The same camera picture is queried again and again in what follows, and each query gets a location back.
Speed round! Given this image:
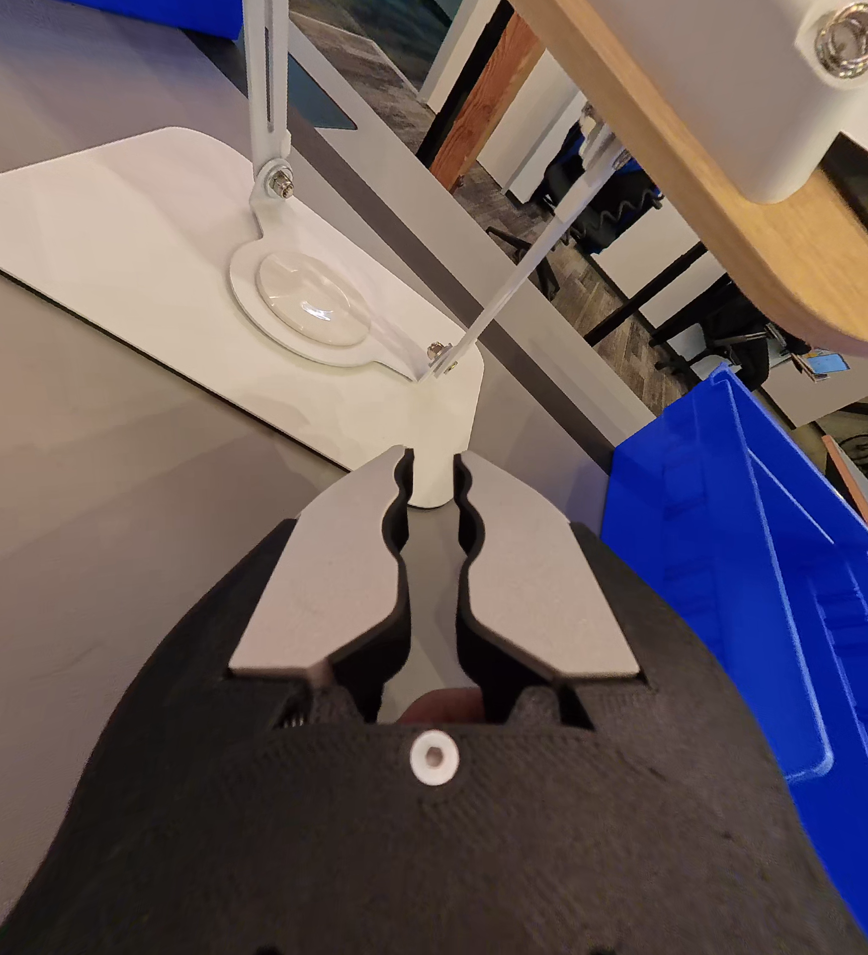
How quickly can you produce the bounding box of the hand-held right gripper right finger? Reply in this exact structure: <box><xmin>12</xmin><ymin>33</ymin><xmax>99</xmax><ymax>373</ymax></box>
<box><xmin>452</xmin><ymin>451</ymin><xmax>642</xmax><ymax>725</ymax></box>

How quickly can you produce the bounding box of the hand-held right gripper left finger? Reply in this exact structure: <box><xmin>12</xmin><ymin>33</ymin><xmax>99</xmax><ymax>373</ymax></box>
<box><xmin>228</xmin><ymin>446</ymin><xmax>413</xmax><ymax>723</ymax></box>

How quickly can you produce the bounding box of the blue plastic bin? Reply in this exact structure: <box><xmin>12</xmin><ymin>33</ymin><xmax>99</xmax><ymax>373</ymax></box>
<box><xmin>600</xmin><ymin>363</ymin><xmax>868</xmax><ymax>955</ymax></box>
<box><xmin>69</xmin><ymin>0</ymin><xmax>245</xmax><ymax>42</ymax></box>

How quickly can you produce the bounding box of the grey desk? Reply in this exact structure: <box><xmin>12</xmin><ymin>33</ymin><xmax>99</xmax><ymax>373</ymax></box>
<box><xmin>0</xmin><ymin>0</ymin><xmax>662</xmax><ymax>955</ymax></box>

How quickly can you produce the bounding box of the wooden top office desk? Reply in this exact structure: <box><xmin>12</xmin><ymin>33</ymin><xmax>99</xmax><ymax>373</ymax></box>
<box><xmin>583</xmin><ymin>242</ymin><xmax>711</xmax><ymax>348</ymax></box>

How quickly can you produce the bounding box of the black office chair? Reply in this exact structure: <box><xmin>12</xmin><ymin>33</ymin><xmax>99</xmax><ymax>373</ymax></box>
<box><xmin>486</xmin><ymin>123</ymin><xmax>662</xmax><ymax>299</ymax></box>

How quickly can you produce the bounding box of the blue jacket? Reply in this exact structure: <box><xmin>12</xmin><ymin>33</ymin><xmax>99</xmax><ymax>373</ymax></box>
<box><xmin>553</xmin><ymin>123</ymin><xmax>665</xmax><ymax>251</ymax></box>

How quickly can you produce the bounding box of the white stand with wooden board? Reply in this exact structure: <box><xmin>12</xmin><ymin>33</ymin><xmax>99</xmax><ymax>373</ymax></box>
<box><xmin>0</xmin><ymin>0</ymin><xmax>868</xmax><ymax>510</ymax></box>

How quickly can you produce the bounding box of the black coiled cable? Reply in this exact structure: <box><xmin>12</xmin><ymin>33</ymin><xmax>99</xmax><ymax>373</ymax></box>
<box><xmin>591</xmin><ymin>183</ymin><xmax>659</xmax><ymax>232</ymax></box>

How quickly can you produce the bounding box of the wooden post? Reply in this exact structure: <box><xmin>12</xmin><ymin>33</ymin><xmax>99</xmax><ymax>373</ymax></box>
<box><xmin>430</xmin><ymin>11</ymin><xmax>547</xmax><ymax>191</ymax></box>

